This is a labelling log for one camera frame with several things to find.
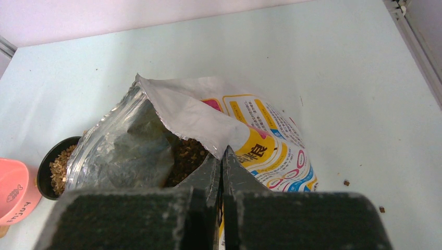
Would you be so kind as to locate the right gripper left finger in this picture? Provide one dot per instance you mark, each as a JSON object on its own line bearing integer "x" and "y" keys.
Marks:
{"x": 181, "y": 217}

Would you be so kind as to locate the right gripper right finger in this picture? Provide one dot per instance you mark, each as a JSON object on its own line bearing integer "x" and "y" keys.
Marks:
{"x": 257, "y": 218}

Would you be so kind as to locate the cat food bag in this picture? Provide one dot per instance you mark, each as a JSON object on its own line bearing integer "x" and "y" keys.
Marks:
{"x": 163, "y": 130}

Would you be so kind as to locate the black pet bowl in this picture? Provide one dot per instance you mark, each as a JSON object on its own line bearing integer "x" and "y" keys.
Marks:
{"x": 43, "y": 179}

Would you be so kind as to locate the kibble in black bowl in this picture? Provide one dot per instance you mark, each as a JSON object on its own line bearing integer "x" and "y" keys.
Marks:
{"x": 58, "y": 169}

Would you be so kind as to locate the pink cat bowl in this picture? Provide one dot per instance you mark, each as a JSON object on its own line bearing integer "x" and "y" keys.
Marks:
{"x": 19, "y": 193}

